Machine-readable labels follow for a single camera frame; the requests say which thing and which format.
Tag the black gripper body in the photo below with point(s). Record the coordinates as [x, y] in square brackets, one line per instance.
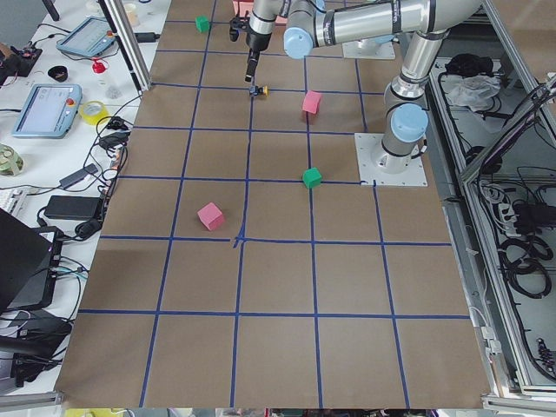
[256, 41]

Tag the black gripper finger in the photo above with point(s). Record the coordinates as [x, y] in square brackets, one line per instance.
[252, 63]

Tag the yellow push button switch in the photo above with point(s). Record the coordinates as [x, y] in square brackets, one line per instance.
[255, 90]

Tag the pink plastic tray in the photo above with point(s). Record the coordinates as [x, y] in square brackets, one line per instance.
[243, 7]

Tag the green foam cube near tray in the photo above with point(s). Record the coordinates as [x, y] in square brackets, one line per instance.
[202, 24]

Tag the pink foam cube centre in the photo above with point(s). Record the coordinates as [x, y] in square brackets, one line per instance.
[311, 102]

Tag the pink foam cube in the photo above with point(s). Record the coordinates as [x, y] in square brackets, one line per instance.
[211, 216]
[311, 102]

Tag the green foam cube near base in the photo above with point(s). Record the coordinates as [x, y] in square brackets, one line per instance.
[312, 177]

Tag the red small object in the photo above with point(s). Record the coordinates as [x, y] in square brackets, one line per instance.
[98, 66]

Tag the teach pendant far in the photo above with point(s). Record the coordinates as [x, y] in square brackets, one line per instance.
[89, 39]

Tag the teach pendant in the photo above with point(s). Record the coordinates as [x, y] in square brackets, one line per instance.
[49, 111]
[89, 39]

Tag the pink foam cube far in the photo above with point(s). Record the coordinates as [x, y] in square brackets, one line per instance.
[211, 216]

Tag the yellow tape roll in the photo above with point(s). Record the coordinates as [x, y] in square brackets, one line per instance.
[94, 112]

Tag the small black bowl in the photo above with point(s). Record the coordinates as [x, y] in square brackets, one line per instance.
[58, 73]

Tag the teach pendant near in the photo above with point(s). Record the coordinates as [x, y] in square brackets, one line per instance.
[49, 111]

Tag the white crumpled cloth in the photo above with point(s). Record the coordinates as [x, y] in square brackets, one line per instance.
[475, 93]

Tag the black power adapter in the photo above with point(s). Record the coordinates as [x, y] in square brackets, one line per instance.
[68, 207]

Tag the camouflage tape roll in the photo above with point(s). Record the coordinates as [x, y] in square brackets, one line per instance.
[11, 163]

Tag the black laptop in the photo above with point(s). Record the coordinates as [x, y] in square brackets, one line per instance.
[28, 259]

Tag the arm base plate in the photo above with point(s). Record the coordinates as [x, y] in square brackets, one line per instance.
[373, 50]
[378, 168]

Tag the aluminium frame post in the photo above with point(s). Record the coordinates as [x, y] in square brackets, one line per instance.
[118, 21]

